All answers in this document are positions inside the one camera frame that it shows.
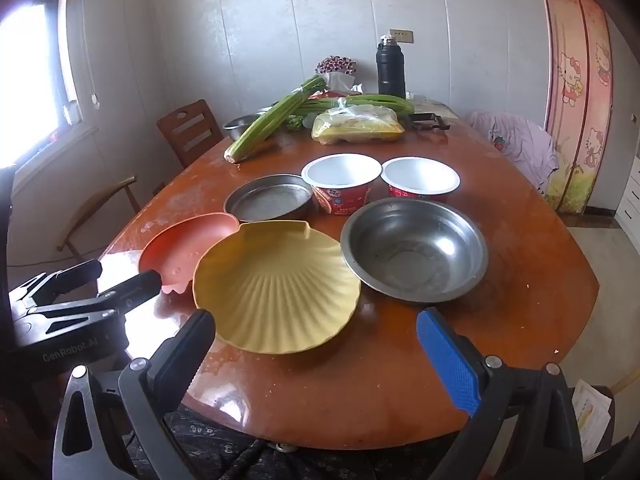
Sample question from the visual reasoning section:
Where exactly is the white printed paper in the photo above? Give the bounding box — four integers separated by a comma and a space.
570, 379, 613, 461

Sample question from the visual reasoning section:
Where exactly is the brown wooden slatted chair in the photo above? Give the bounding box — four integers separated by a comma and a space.
156, 99, 224, 170

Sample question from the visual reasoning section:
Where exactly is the pink cloth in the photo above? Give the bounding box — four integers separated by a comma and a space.
467, 111, 560, 196

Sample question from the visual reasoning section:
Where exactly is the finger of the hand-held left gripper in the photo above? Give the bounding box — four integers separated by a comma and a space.
9, 259, 104, 307
44, 269, 164, 337

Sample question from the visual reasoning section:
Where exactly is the light wooden armchair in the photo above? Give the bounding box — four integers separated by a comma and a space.
56, 176, 142, 253

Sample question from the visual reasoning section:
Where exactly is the round steel tray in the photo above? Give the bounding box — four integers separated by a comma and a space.
223, 174, 315, 223

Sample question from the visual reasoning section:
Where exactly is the plastic bag with yellow food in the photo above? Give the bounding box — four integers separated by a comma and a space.
311, 100, 405, 145

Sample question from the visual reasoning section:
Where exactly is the pink cartoon printed curtain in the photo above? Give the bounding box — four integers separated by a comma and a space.
535, 0, 615, 216

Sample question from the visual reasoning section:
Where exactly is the salmon pink plate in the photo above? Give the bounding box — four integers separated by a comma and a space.
138, 212, 240, 296

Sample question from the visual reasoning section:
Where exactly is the black thermos flask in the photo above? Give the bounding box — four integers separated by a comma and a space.
376, 35, 407, 100

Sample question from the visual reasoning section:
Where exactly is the red paper noodle bowl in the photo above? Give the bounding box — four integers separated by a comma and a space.
381, 156, 461, 204
301, 154, 383, 217

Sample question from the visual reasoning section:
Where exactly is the window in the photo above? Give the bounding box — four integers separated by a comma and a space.
0, 0, 76, 171

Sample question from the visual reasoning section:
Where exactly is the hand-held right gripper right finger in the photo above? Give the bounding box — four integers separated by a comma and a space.
416, 307, 586, 480

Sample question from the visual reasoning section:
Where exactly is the long thin celery bunch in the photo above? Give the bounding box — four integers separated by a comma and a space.
287, 92, 416, 121

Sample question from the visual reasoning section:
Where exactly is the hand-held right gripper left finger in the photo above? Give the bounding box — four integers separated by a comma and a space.
52, 309, 217, 480

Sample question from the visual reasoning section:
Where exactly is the red white decorative bouquet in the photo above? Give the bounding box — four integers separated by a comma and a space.
315, 55, 358, 92

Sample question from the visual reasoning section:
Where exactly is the black kitchen tool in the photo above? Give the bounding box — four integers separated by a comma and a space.
407, 112, 451, 132

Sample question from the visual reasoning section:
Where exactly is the yellow shell-shaped plate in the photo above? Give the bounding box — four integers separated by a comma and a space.
192, 219, 362, 356

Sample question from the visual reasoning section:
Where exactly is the white cabinet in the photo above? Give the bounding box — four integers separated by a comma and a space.
614, 155, 640, 246

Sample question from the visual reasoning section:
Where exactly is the dark patterned clothing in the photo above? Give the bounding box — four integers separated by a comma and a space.
125, 405, 461, 480

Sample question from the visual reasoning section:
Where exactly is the large steel bowl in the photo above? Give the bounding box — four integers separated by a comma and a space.
340, 197, 489, 304

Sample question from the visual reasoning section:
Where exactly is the small steel bowl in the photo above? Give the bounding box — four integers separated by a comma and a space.
222, 115, 266, 142

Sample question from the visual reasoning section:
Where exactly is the thick celery bunch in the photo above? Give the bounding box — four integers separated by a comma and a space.
223, 76, 328, 163

